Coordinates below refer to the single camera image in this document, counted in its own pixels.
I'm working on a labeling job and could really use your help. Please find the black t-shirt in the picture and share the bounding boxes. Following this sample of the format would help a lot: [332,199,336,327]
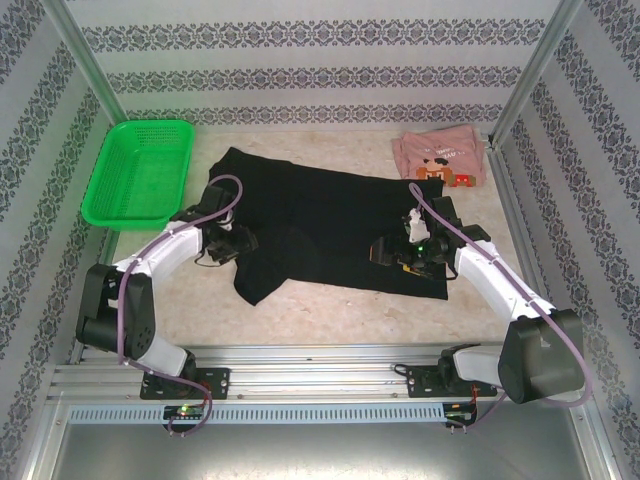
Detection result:
[207,146,449,307]

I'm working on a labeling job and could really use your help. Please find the pink printed t-shirt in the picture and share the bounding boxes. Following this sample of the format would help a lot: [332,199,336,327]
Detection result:
[391,124,487,189]

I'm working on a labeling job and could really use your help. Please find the green plastic basket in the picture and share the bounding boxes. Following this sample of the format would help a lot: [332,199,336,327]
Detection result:
[80,119,196,232]

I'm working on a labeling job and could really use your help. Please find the small circuit board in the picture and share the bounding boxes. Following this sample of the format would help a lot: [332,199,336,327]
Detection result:
[163,404,205,420]
[446,402,479,426]

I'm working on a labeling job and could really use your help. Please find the grey metal sheet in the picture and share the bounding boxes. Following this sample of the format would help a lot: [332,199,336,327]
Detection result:
[49,422,614,480]

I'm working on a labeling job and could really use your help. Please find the aluminium side rail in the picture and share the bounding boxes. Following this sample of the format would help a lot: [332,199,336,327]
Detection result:
[68,227,121,365]
[487,142,571,361]

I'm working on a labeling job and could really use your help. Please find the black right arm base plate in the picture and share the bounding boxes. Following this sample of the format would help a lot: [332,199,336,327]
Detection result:
[405,363,499,400]

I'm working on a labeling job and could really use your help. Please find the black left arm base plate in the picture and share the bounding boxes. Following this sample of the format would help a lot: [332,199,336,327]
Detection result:
[139,367,232,401]

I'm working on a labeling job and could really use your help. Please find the aluminium mounting rail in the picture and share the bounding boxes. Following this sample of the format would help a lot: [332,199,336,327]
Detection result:
[47,342,594,401]

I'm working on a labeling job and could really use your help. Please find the slotted grey cable duct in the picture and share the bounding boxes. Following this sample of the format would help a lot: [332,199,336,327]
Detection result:
[67,402,446,425]

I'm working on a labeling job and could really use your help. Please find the aluminium frame post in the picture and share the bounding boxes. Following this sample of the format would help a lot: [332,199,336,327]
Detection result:
[487,0,586,146]
[43,0,129,134]

